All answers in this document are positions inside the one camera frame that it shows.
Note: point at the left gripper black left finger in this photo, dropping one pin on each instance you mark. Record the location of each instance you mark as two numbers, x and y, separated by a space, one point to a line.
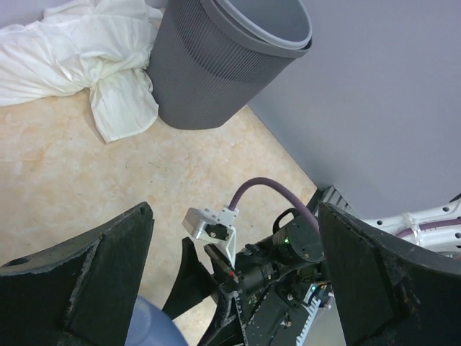
81 291

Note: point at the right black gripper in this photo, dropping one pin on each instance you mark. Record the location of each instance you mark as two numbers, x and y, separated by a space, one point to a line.
256 267

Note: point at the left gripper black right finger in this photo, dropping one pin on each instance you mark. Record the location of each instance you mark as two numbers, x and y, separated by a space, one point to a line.
388 291

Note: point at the blue plastic bucket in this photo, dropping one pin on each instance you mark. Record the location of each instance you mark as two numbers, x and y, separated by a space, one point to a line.
151 326

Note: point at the grey slotted plastic bin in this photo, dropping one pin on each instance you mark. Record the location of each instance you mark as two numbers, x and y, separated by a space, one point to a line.
205 68

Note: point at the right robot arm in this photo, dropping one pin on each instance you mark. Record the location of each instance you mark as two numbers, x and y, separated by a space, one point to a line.
437 230

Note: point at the white crumpled cloth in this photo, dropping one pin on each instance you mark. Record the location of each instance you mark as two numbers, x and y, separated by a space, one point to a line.
100 46

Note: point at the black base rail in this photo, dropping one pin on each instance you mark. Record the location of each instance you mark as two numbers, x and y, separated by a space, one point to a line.
299 309

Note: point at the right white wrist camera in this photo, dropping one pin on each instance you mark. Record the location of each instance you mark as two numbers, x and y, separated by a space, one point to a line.
214 228

